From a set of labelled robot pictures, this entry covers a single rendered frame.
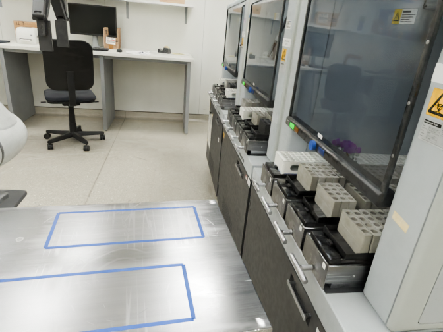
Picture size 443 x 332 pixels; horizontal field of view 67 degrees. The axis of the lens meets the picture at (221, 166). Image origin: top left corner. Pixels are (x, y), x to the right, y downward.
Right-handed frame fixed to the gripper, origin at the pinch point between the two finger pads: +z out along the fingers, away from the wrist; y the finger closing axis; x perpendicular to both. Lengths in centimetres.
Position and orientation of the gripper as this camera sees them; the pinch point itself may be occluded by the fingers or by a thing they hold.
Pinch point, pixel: (55, 44)
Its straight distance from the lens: 102.5
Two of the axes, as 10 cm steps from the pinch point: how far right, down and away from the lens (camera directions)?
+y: 1.4, 4.0, -9.1
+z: -0.9, 9.2, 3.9
